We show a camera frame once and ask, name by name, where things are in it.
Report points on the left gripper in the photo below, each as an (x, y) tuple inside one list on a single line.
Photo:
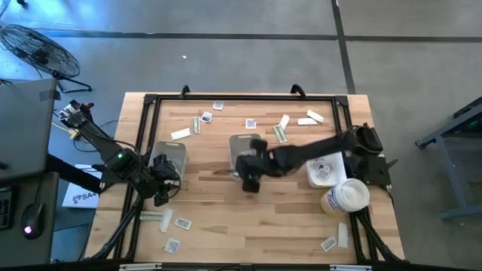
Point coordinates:
[(163, 167)]

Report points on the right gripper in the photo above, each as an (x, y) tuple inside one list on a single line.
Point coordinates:
[(260, 163)]

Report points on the light grey plastic bin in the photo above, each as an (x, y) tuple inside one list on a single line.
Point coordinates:
[(177, 150), (241, 145)]

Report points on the long green striped packet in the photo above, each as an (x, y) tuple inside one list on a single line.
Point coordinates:
[(279, 133), (196, 124), (151, 215)]

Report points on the white bandage strip wrapper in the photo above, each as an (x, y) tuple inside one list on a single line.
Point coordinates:
[(343, 235), (166, 220), (315, 116), (284, 121), (180, 133), (307, 121)]

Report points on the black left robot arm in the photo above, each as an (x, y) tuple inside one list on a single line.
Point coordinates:
[(101, 141)]

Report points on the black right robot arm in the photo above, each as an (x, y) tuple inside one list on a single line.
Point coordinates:
[(320, 147)]

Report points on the white plastic bin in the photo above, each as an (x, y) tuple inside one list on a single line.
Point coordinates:
[(337, 177)]

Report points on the white printed cardboard box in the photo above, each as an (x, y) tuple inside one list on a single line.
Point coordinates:
[(81, 195)]

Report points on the black diagonal bar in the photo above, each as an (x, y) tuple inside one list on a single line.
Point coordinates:
[(71, 172)]

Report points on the yellow wipes canister white lid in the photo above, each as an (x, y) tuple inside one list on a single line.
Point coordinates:
[(346, 197)]

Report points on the silver aluminium bar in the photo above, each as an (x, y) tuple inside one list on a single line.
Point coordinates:
[(350, 267), (139, 267)]

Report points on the black computer mouse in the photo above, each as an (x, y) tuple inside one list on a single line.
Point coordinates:
[(32, 220)]

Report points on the dark grey desk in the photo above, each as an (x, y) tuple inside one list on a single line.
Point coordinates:
[(41, 248)]

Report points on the black keyboard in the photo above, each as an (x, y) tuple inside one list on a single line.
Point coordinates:
[(4, 209)]

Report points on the black floor fan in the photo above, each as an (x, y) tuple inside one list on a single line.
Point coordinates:
[(40, 54)]

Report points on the blue-grey table frame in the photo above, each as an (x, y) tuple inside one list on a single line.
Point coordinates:
[(448, 169)]

